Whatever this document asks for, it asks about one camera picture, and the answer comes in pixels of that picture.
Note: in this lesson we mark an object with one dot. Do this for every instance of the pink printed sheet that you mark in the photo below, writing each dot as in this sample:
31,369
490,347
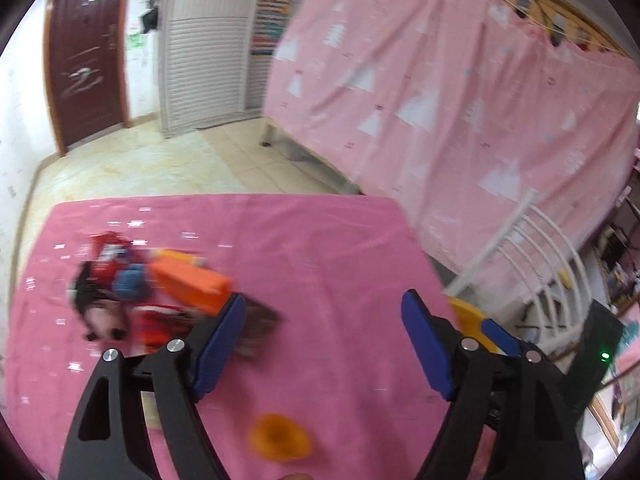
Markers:
425,85

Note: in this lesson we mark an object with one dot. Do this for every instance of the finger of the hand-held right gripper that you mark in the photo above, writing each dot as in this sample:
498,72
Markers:
500,337

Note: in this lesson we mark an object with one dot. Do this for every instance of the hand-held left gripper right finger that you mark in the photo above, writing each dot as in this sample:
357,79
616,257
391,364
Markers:
427,350

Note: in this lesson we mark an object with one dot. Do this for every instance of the black hanging item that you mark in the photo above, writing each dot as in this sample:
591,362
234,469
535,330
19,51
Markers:
149,20

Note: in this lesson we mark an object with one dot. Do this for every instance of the colourful wall poster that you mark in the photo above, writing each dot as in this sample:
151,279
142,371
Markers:
270,20

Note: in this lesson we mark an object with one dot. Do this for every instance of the blue wrapper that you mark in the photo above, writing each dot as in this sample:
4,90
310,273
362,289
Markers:
129,282

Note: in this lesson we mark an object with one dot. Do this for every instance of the red printed packet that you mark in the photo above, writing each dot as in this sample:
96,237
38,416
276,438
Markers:
160,327

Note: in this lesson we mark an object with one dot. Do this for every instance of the pink tablecloth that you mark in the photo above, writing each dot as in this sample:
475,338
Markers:
325,260

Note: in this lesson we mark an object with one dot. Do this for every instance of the white slatted chair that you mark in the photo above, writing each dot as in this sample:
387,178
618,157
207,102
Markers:
505,245

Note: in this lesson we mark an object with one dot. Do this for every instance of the white louvered cabinet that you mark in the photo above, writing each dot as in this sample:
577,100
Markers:
200,60

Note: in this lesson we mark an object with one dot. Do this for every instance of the dark brown door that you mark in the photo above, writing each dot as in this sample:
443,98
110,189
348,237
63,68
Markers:
85,60

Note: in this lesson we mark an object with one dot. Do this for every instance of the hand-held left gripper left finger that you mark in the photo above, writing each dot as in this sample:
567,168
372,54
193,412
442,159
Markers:
220,345

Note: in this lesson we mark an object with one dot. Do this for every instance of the red snack packet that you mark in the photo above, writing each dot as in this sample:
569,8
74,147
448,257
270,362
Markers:
107,252

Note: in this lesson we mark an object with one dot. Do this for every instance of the grey bed frame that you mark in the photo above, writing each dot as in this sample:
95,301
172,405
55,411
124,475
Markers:
300,152

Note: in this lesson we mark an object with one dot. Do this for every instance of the yellow bin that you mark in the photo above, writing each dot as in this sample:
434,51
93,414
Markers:
465,315

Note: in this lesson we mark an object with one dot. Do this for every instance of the green wall sticker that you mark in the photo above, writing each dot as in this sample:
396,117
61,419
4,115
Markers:
136,39

